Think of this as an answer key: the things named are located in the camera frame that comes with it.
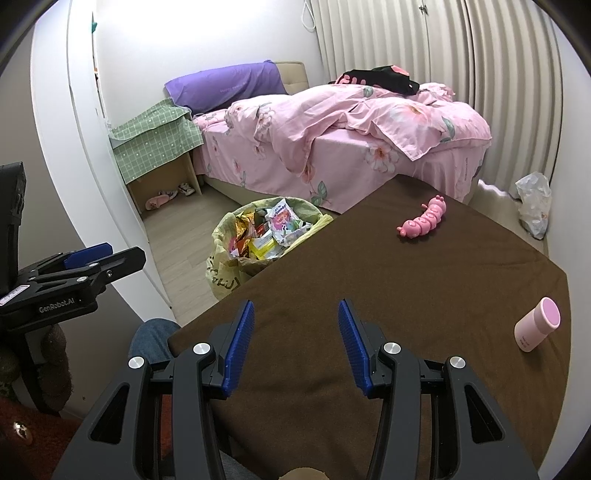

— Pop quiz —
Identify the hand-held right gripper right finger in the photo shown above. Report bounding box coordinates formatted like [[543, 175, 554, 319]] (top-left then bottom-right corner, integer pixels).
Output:
[[338, 300, 539, 480]]

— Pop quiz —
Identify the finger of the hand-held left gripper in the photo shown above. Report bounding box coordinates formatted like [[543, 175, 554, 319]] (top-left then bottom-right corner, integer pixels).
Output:
[[18, 243, 113, 278], [28, 247, 147, 296]]

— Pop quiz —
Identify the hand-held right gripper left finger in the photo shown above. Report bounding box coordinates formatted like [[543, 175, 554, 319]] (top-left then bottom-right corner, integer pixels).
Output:
[[60, 300, 256, 480]]

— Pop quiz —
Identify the bin with yellow liner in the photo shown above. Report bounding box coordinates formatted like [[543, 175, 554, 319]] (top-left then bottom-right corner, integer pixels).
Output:
[[204, 198, 334, 301]]

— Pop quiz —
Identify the gold foil wrapper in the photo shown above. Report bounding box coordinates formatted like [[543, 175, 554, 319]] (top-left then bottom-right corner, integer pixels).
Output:
[[233, 210, 259, 241]]

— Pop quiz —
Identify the pink cartoon snack packet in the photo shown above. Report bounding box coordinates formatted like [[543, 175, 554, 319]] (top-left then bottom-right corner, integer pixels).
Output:
[[267, 198, 301, 241]]

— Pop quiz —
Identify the person's leg in jeans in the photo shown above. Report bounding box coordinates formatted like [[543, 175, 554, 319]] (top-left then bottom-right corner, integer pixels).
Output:
[[129, 318, 182, 370]]

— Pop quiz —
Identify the wooden nightstand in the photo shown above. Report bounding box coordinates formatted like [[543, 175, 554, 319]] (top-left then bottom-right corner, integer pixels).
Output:
[[126, 150, 204, 215]]

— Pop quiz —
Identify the green checked cloth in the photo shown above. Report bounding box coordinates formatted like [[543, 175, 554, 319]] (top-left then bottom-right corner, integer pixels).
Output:
[[108, 97, 204, 183]]

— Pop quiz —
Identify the pink caterpillar toy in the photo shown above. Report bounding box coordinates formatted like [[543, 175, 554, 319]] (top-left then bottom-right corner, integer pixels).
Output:
[[396, 195, 448, 240]]

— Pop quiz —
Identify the pink tumbler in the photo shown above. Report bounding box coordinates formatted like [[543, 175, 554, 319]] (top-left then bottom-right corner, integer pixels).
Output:
[[514, 296, 561, 354]]

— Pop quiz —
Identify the bed with pink sheet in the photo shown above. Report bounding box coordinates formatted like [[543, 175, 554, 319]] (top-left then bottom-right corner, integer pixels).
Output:
[[191, 83, 492, 215]]

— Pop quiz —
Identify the purple pillow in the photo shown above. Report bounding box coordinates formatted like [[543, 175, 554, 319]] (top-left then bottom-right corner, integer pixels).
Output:
[[165, 60, 289, 114]]

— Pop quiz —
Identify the pink floral duvet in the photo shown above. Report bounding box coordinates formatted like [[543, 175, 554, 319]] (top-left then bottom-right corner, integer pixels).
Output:
[[226, 83, 492, 174]]

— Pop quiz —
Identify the white plastic bag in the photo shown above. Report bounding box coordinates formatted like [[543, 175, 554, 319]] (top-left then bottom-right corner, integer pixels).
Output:
[[515, 172, 552, 240]]

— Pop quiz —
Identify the beige headboard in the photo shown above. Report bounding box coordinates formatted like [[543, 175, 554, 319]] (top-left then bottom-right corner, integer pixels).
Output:
[[276, 61, 309, 95]]

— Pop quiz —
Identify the black garment with pink print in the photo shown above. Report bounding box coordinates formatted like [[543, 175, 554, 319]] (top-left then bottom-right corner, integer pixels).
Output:
[[329, 65, 421, 95]]

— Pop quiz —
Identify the white pleated curtain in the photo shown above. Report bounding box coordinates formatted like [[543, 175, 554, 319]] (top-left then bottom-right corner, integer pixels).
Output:
[[310, 0, 564, 204]]

